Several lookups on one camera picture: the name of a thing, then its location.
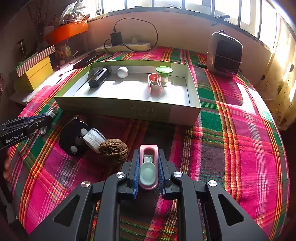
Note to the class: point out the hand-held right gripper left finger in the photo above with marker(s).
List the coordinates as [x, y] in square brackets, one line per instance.
[136, 178]

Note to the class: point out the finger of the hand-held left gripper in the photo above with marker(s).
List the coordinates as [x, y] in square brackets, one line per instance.
[37, 124]
[34, 117]

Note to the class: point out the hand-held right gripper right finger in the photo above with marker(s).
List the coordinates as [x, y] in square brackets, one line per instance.
[161, 178]

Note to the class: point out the brown walnut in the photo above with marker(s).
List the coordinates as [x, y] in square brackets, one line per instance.
[113, 150]

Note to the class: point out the small white ribbed-cap bottle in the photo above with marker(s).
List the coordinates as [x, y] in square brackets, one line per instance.
[94, 139]

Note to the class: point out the green cardboard box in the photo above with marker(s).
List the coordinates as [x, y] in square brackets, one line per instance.
[104, 107]

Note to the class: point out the black rectangular device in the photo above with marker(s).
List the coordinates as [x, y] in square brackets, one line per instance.
[99, 77]

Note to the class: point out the white mushroom-shaped knob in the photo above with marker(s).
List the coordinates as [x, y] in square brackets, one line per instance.
[122, 71]

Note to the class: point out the green-topped white stamp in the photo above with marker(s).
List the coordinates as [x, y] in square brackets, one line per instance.
[164, 69]

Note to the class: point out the person's left hand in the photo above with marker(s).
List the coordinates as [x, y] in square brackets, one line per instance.
[7, 166]

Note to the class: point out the black round disc device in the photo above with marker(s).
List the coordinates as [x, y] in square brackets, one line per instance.
[71, 139]

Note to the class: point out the yellow box with striped lid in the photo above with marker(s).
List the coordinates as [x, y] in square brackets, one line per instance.
[34, 60]

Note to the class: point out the black phone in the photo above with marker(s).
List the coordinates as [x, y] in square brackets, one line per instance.
[87, 59]

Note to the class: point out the pink green plaid tablecloth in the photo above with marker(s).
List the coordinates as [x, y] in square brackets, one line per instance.
[231, 139]

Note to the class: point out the dried twigs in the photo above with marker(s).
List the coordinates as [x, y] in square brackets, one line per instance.
[41, 18]

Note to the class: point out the plastic bag clutter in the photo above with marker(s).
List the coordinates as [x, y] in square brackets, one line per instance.
[74, 14]

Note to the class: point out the black charger adapter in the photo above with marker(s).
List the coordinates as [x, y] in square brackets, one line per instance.
[115, 38]

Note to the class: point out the white power strip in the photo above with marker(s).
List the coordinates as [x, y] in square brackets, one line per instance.
[136, 46]

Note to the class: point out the small beige heater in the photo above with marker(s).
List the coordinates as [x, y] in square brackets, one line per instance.
[224, 55]

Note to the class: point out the spotted cream curtain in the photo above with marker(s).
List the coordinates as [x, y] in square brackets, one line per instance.
[282, 92]

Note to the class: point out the window with metal bars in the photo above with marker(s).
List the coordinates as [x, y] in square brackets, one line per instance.
[173, 3]

